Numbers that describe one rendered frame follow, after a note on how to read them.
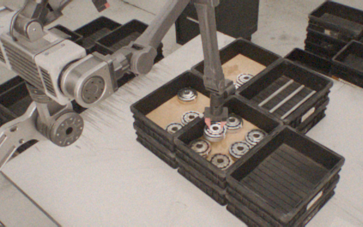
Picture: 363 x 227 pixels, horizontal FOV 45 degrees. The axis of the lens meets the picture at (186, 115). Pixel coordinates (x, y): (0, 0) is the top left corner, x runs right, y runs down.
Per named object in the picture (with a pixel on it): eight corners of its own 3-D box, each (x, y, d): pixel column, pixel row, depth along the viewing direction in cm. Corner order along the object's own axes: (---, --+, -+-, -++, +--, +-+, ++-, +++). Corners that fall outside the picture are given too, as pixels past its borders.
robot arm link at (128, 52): (110, 54, 142) (120, 58, 138) (133, 41, 147) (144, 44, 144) (117, 78, 147) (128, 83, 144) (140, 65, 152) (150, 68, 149)
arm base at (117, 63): (97, 83, 144) (90, 52, 136) (116, 71, 148) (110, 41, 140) (114, 93, 139) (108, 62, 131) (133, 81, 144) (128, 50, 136)
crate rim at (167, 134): (171, 142, 190) (171, 137, 189) (128, 110, 207) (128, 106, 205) (233, 97, 210) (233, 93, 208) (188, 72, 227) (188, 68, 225)
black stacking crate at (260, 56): (232, 111, 217) (233, 94, 209) (190, 86, 233) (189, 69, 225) (281, 75, 236) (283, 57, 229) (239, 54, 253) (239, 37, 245)
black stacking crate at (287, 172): (283, 238, 164) (287, 220, 156) (224, 194, 180) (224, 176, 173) (341, 178, 184) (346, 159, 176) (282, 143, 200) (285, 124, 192)
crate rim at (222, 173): (224, 178, 174) (224, 175, 172) (171, 142, 190) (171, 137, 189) (284, 127, 194) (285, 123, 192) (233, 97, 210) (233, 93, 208)
